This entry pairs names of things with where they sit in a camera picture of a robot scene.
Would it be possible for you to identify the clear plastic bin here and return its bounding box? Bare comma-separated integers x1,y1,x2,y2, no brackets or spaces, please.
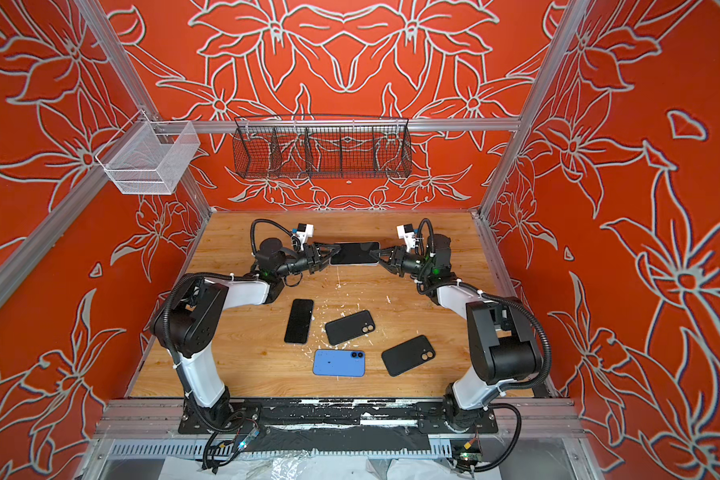
96,121,200,195

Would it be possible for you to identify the black cable right base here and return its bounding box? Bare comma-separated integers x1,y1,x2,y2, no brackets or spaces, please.
452,401,523,475

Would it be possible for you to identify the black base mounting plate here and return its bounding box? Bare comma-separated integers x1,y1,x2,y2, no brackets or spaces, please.
177,397,499,436

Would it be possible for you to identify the blue phone case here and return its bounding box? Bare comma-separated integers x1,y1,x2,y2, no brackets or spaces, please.
313,349,366,378

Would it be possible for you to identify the grey cable duct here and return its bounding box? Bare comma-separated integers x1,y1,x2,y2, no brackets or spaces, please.
107,438,453,461

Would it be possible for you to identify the black phone case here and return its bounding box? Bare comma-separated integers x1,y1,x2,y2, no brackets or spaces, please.
381,335,436,377
325,310,376,345

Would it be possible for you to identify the black phone case right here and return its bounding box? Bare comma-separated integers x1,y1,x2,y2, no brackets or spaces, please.
381,335,436,377

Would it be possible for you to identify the black phone case centre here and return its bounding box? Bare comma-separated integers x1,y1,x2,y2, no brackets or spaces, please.
325,310,376,345

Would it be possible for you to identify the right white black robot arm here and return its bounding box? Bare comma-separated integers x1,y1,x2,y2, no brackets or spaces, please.
369,218,552,432

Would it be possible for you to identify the black cable bundle left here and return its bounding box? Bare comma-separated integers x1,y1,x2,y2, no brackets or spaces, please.
179,407,262,475

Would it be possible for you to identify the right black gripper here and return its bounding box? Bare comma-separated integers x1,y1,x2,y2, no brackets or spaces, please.
370,247,436,280

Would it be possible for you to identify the black smartphone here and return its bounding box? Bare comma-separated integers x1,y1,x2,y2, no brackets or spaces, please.
330,241,380,266
284,299,314,345

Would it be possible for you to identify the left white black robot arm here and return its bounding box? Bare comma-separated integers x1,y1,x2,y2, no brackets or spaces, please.
151,218,341,433

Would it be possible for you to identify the black wire basket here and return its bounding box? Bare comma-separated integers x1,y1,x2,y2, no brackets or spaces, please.
232,114,413,180

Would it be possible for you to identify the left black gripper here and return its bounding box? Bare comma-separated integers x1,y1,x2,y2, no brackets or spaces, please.
274,245,338,281

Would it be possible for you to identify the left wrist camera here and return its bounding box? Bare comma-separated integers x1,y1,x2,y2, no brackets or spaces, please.
292,223,314,246

